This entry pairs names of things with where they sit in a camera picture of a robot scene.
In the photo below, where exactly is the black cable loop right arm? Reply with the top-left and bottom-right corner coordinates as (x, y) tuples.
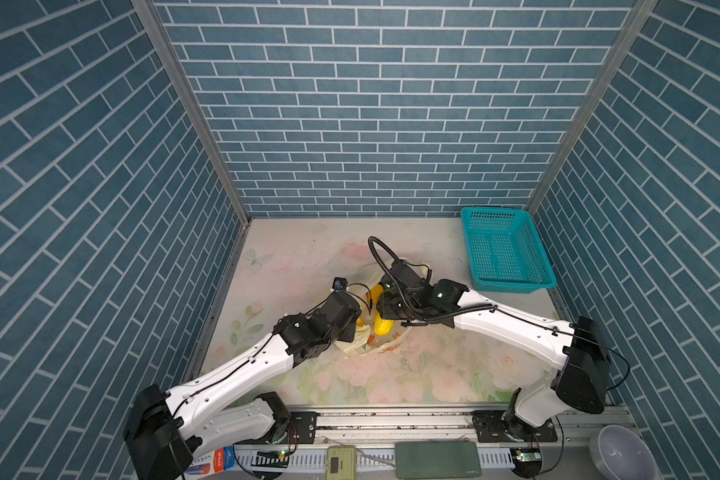
(368, 236), (498, 328)

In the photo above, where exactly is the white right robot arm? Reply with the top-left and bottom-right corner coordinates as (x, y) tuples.
(369, 260), (612, 441)

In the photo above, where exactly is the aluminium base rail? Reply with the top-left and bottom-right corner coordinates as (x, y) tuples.
(227, 404), (634, 448)

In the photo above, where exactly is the white bowl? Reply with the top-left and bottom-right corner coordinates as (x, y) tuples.
(589, 425), (657, 480)

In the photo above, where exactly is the small yellow-green timer box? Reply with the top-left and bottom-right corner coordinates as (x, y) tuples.
(326, 446), (357, 480)

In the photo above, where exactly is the yellow printed plastic bag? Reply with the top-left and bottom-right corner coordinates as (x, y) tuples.
(336, 264), (409, 357)

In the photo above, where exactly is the aluminium corner post right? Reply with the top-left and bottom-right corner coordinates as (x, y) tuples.
(524, 0), (658, 215)

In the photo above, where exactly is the aluminium corner post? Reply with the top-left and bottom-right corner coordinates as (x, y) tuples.
(524, 0), (658, 215)
(132, 0), (251, 229)

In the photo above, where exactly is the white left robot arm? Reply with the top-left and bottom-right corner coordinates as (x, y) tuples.
(123, 291), (362, 479)

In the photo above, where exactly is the yellow toy fruit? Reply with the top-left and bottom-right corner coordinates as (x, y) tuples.
(374, 317), (395, 336)

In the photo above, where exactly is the aluminium corner post left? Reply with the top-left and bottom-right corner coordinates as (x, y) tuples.
(132, 0), (251, 229)

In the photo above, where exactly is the teal perforated plastic basket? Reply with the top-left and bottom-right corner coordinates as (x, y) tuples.
(460, 207), (557, 294)

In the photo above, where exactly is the red white blue box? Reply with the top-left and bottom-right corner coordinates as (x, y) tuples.
(184, 446), (236, 479)

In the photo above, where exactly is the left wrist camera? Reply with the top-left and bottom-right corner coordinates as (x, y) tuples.
(332, 277), (349, 292)

